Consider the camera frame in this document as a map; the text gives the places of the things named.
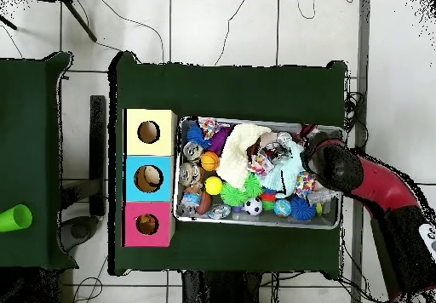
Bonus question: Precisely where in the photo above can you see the mint green waffle cloth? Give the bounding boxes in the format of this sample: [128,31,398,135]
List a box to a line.
[259,141,307,199]

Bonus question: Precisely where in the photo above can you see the large colourful print cloth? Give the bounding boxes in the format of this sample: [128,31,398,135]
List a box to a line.
[294,170,316,197]

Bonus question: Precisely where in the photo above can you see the cream waffle cloth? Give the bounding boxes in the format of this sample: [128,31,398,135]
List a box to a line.
[215,123,273,190]

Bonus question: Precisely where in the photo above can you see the orange toy basketball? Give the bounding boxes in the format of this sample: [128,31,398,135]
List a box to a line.
[199,151,221,172]

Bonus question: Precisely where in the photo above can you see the silver mesh bin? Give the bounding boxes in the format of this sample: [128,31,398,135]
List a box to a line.
[173,116,344,231]

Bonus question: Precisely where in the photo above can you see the wooden three-hole box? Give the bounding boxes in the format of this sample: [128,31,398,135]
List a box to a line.
[121,108,177,248]

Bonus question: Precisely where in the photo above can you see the crushed black can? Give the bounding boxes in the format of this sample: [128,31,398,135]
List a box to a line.
[264,140,291,165]

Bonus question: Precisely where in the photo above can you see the small blue spiky ball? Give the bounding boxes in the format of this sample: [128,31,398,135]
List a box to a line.
[289,196,317,221]

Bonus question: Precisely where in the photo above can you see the globe print ball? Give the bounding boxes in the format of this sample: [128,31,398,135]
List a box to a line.
[272,198,293,218]

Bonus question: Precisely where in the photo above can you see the black and white soccer ball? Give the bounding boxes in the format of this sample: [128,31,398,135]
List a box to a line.
[244,197,264,216]

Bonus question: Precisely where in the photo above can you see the dark green tablecloth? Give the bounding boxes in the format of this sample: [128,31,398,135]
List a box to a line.
[108,51,348,280]
[0,51,79,271]

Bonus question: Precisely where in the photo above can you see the green fuzzy toy with eyes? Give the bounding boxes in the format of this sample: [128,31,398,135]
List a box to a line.
[219,172,264,207]

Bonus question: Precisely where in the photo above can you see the yellow ball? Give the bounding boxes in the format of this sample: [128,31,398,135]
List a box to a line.
[204,175,224,196]

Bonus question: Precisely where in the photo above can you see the grey floor base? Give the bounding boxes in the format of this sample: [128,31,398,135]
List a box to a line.
[57,214,100,253]

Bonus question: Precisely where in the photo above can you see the black tripod leg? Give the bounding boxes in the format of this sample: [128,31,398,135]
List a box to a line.
[62,0,98,43]
[0,13,17,31]

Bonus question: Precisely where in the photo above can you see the green plastic cup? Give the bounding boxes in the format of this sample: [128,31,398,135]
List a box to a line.
[0,203,33,233]

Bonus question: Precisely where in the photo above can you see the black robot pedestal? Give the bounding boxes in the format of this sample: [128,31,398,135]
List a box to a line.
[181,270,263,303]

